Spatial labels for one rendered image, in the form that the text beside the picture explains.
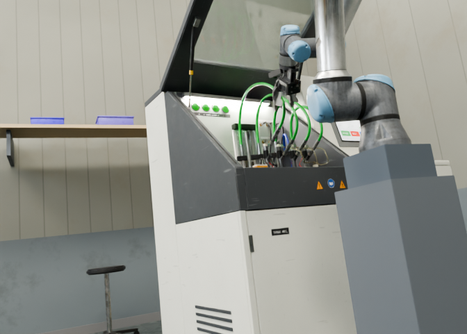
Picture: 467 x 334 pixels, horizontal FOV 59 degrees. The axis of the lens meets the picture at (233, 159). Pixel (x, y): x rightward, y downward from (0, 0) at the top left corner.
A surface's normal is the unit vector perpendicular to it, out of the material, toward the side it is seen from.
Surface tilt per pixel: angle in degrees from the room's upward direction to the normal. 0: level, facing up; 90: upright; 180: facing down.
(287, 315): 90
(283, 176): 90
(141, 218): 90
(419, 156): 90
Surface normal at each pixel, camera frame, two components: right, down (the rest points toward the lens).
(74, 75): 0.40, -0.22
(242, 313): -0.85, 0.00
